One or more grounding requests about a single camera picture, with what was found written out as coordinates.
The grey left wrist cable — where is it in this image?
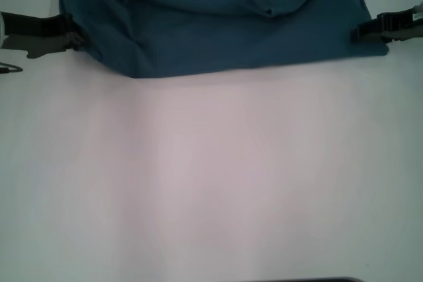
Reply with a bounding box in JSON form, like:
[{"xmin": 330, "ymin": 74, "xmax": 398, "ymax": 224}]
[{"xmin": 0, "ymin": 61, "xmax": 24, "ymax": 75}]

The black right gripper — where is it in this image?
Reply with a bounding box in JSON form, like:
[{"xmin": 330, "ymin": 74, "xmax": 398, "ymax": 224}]
[{"xmin": 350, "ymin": 4, "xmax": 423, "ymax": 44}]

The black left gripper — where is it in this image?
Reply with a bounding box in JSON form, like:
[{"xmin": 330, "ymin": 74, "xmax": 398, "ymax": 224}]
[{"xmin": 1, "ymin": 11, "xmax": 87, "ymax": 50}]

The blue t-shirt with pink print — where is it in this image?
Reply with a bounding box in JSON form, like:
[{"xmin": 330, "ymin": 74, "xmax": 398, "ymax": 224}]
[{"xmin": 58, "ymin": 0, "xmax": 390, "ymax": 79}]

